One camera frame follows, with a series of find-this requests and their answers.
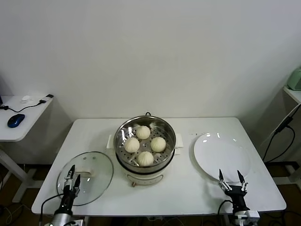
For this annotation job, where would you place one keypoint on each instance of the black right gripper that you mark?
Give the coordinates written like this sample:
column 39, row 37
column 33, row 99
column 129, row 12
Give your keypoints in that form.
column 238, row 195

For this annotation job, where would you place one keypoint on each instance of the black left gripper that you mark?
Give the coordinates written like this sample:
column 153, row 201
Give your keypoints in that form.
column 68, row 200

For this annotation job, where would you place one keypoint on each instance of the round glass pot lid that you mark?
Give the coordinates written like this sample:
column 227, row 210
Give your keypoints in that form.
column 98, row 169

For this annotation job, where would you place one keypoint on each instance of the white steamed baozi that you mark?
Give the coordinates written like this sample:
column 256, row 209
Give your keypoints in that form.
column 143, row 132
column 131, row 144
column 158, row 144
column 145, row 159

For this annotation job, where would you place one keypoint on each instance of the stainless steel steamer basket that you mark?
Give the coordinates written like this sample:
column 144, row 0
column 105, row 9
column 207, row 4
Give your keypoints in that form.
column 160, row 162

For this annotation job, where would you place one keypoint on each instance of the white round plate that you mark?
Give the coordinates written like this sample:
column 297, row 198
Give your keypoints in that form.
column 204, row 141

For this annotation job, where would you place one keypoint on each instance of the white slanted strip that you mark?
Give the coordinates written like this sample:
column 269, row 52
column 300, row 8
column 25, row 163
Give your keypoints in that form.
column 270, row 136

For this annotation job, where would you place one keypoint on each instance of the white side desk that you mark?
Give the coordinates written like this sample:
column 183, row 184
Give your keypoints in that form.
column 28, row 117

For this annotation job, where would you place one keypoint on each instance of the black power adapter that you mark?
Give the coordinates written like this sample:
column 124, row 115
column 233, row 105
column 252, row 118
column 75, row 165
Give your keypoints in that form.
column 285, row 124

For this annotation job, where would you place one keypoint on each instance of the blue computer mouse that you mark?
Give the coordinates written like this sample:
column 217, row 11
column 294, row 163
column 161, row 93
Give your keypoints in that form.
column 16, row 120

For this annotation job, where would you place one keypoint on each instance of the small white crumpled object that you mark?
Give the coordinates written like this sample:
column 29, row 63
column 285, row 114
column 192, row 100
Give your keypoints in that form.
column 26, row 99

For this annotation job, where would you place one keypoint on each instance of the white shelf board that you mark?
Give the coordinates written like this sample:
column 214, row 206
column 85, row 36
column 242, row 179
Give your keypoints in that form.
column 294, row 94

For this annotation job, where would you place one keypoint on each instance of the dark monitor edge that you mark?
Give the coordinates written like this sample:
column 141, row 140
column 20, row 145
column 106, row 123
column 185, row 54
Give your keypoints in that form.
column 1, row 94

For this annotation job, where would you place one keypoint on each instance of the pale green appliance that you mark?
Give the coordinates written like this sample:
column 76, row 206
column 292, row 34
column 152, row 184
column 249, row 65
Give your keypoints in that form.
column 295, row 80

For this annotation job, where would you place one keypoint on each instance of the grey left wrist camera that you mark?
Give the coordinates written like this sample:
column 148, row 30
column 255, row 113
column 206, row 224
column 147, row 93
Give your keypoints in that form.
column 79, row 222

